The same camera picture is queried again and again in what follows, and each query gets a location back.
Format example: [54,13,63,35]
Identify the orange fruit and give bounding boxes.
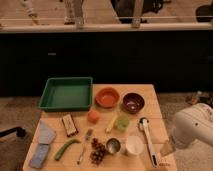
[87,109,100,124]

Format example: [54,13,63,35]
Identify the white handled dish brush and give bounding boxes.
[138,117,158,167]

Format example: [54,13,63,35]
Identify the purple bowl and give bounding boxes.
[122,93,145,114]

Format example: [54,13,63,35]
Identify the green plastic tray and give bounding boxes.
[39,77,93,112]

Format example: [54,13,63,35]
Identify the brown chocolate bar box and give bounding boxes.
[62,114,78,137]

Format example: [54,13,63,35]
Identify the green cucumber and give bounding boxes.
[54,139,81,161]

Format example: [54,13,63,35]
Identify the green plastic cup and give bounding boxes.
[115,115,129,131]

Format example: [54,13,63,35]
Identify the blue sponge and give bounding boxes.
[29,144,50,169]

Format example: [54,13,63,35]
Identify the bunch of dark grapes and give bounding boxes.
[90,138,107,165]

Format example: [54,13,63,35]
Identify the orange bowl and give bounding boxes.
[95,87,120,108]

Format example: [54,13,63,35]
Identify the white plastic cup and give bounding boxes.
[125,135,144,156]

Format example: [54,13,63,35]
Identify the metal fork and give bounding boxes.
[77,129,93,165]

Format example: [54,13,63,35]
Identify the grey folded cloth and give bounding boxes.
[38,121,56,144]

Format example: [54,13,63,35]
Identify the small metal cup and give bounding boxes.
[106,138,121,155]

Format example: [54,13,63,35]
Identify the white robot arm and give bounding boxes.
[160,103,213,157]

